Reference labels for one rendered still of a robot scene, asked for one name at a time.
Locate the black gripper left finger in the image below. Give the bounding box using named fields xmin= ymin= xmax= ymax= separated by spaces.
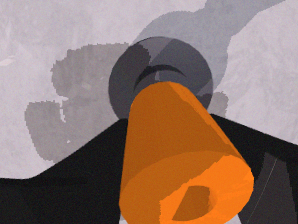
xmin=0 ymin=119 xmax=128 ymax=224

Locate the orange knob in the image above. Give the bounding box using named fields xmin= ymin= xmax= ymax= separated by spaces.
xmin=120 ymin=81 xmax=254 ymax=224

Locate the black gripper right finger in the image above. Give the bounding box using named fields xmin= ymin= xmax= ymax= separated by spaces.
xmin=210 ymin=113 xmax=298 ymax=224

